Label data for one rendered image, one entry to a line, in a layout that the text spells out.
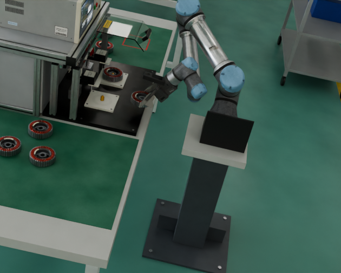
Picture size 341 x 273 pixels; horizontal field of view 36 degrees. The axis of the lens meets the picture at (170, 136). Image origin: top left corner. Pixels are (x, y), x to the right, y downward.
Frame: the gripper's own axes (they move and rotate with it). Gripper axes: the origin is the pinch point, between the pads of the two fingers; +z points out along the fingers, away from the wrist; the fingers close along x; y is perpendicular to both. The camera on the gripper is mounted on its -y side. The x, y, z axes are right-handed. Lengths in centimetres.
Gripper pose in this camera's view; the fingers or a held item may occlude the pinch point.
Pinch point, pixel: (140, 99)
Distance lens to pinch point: 269.0
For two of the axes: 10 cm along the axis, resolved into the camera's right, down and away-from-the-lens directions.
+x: 1.3, -5.8, 8.1
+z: -7.1, 5.1, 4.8
